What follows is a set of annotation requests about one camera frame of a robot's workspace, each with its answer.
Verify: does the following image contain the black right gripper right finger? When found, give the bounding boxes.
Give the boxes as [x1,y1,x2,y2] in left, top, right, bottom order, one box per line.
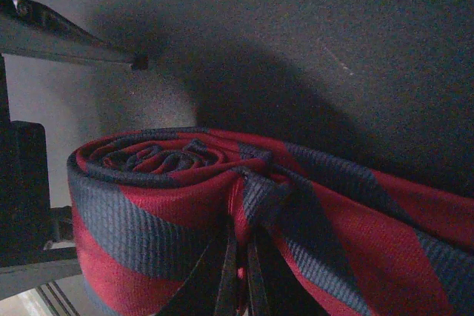
[247,229,326,316]

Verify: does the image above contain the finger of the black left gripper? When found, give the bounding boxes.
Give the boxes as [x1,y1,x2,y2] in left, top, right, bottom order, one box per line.
[1,0,149,70]

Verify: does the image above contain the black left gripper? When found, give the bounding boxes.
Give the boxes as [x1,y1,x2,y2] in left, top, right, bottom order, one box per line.
[1,58,81,300]

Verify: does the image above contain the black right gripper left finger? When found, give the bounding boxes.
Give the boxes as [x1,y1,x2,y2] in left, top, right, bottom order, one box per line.
[158,226,237,315]

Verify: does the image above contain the red navy striped tie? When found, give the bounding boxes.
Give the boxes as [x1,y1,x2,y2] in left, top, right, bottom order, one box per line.
[67,127,473,315]

